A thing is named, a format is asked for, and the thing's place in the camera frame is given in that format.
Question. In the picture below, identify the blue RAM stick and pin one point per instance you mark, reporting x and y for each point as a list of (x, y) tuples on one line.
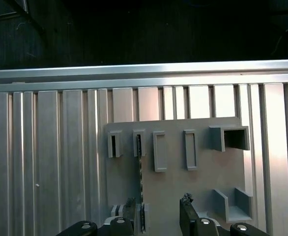
[(140, 172)]

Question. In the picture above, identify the grey plastic parts rack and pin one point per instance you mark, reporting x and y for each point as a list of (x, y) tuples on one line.
[(173, 186)]

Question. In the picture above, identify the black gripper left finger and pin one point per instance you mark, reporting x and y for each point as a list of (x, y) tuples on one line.
[(122, 227)]

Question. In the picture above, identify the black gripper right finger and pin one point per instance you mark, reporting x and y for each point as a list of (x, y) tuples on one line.
[(188, 216)]

